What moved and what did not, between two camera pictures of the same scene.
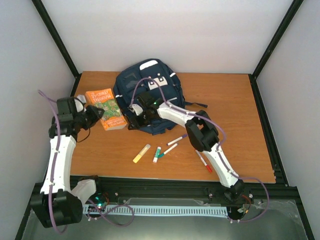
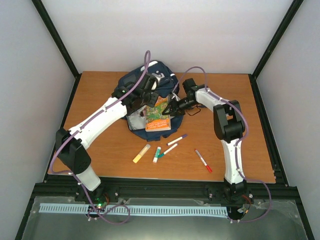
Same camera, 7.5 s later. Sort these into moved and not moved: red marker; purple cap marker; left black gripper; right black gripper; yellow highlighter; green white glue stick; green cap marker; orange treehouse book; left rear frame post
Moved: orange treehouse book; right black gripper; left black gripper
Not moved: left rear frame post; yellow highlighter; green cap marker; green white glue stick; purple cap marker; red marker
